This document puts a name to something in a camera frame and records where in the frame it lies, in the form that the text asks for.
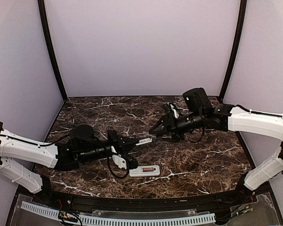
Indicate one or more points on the left black frame post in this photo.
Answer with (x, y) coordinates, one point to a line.
(50, 49)

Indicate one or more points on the white battery cover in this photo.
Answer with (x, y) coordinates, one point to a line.
(144, 141)

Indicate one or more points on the white remote control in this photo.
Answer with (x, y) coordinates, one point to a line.
(138, 172)

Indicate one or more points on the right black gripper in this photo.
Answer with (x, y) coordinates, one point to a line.
(175, 134)

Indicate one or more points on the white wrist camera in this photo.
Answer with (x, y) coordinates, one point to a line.
(172, 108)
(124, 160)

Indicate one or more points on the right black frame post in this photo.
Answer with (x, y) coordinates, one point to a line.
(234, 51)

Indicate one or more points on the orange AAA battery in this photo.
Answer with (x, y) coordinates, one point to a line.
(148, 169)

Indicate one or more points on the black front rail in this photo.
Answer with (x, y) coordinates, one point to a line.
(87, 204)

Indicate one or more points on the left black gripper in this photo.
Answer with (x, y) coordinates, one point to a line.
(123, 144)

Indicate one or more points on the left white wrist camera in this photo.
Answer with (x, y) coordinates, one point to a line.
(124, 160)

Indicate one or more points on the black frame post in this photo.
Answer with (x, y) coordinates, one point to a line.
(234, 51)
(50, 49)

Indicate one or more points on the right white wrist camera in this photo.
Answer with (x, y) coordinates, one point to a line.
(172, 108)

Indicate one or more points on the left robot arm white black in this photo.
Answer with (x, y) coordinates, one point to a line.
(79, 146)

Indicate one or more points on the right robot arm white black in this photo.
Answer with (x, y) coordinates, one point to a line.
(225, 117)

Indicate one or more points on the white slotted cable duct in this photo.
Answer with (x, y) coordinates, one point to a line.
(122, 220)

